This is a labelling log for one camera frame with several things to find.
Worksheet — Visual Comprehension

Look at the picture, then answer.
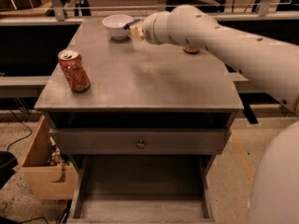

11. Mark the white ceramic bowl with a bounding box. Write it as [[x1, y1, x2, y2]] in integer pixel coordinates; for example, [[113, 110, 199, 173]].
[[102, 14, 134, 39]]

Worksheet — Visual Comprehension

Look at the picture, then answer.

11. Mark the black cable on floor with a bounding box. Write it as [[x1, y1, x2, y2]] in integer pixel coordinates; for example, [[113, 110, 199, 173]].
[[6, 109, 34, 152]]

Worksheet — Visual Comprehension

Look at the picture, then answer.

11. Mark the wooden storage box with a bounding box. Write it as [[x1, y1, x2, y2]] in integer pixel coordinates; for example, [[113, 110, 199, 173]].
[[22, 117, 78, 201]]

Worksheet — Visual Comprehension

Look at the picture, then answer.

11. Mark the open grey middle drawer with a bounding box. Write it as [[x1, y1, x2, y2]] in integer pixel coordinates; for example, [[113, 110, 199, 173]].
[[67, 155, 216, 224]]

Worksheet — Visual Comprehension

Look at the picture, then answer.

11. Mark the black object at left edge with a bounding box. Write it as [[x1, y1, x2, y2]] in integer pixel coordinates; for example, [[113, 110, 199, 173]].
[[0, 151, 18, 189]]

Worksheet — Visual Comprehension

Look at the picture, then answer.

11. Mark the orange soda can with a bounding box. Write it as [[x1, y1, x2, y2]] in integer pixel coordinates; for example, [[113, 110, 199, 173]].
[[58, 49, 91, 92]]

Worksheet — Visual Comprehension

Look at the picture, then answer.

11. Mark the blue rxbar wrapper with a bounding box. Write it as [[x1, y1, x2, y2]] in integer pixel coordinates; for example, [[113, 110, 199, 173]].
[[123, 19, 141, 30]]

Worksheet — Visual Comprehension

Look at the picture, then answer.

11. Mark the grey wooden drawer cabinet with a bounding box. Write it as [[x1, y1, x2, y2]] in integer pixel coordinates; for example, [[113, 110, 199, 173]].
[[33, 16, 244, 224]]

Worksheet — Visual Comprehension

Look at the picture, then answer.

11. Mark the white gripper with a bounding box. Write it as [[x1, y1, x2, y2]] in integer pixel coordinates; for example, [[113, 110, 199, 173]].
[[130, 11, 170, 45]]

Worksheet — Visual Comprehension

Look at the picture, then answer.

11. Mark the closed grey drawer with knob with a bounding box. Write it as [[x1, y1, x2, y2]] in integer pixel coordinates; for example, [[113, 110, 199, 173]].
[[50, 128, 231, 155]]

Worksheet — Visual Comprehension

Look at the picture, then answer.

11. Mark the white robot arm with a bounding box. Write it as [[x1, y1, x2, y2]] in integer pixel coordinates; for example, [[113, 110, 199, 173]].
[[126, 5, 299, 224]]

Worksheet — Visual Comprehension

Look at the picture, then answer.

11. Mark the gold soda can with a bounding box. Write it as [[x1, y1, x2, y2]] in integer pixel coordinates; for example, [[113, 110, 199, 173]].
[[183, 47, 200, 54]]

